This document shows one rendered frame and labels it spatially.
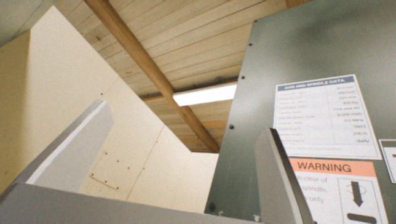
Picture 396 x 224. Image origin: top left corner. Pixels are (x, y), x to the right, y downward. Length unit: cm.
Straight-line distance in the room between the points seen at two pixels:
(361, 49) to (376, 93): 15
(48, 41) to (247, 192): 112
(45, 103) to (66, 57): 27
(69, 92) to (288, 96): 104
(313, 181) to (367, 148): 10
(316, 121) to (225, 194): 23
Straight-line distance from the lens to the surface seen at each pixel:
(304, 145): 39
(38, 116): 111
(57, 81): 116
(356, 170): 37
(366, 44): 60
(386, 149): 40
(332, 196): 35
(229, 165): 40
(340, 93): 47
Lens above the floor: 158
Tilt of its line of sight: 35 degrees up
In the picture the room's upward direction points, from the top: 21 degrees clockwise
